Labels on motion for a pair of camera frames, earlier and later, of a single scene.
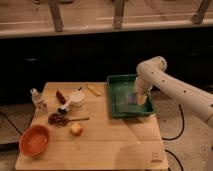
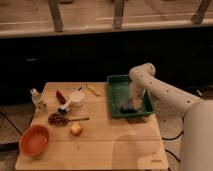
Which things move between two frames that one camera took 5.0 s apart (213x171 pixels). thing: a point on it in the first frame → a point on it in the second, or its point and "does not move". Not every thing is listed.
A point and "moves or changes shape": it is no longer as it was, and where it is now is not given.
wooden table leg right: (198, 17) does not move
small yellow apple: (76, 128) does not move
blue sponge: (132, 98) moves or changes shape
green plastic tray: (123, 100) does not move
